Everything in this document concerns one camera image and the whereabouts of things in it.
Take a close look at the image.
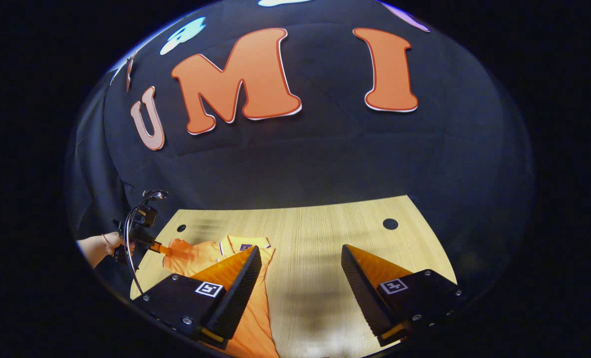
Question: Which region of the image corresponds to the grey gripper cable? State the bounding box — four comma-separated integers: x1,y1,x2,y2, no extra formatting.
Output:
124,190,169,288

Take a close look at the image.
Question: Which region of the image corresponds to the orange T-shirt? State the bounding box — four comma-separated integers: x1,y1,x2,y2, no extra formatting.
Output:
164,235,281,358

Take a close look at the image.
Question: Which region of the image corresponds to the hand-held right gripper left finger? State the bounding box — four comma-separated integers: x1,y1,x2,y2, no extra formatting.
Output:
132,245,262,349

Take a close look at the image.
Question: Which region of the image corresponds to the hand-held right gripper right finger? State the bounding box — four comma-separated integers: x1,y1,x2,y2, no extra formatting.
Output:
341,244,464,347

